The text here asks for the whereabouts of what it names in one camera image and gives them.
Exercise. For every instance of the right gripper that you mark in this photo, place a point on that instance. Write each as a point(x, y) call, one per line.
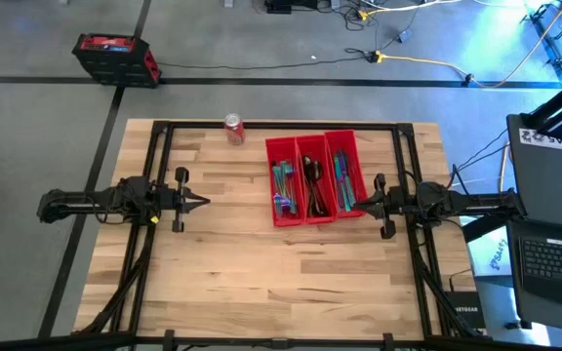
point(395, 205)

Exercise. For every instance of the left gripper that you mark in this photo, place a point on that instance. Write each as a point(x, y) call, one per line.
point(176, 200)

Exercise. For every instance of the rainbow iridescent knife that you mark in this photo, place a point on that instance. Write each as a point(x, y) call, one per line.
point(342, 195)

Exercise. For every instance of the silver spoon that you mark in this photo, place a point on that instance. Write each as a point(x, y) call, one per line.
point(318, 170)

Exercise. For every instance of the red plastic bin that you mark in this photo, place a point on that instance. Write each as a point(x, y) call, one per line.
point(310, 144)
point(271, 151)
point(339, 139)

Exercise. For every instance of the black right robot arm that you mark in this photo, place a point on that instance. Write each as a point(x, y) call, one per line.
point(476, 201)

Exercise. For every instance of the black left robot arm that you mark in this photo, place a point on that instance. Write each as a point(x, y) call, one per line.
point(95, 200)

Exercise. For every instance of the red soda can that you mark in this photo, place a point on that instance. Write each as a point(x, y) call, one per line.
point(234, 130)

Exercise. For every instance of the white printed box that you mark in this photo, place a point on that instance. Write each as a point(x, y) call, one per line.
point(491, 253)

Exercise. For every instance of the red and black toolbox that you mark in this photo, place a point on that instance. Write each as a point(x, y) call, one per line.
point(115, 63)

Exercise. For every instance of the black power brick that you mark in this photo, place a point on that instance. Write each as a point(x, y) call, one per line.
point(405, 35)

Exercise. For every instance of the grey closed laptop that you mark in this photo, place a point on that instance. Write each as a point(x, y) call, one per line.
point(549, 185)

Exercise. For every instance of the open laptop with keyboard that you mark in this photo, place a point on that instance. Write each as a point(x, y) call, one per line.
point(554, 263)

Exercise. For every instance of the black floor device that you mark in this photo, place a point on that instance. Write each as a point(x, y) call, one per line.
point(281, 6)

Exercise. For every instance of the black table frame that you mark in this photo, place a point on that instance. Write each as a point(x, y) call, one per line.
point(281, 125)

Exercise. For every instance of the black network switch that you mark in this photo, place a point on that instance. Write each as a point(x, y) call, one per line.
point(466, 309)

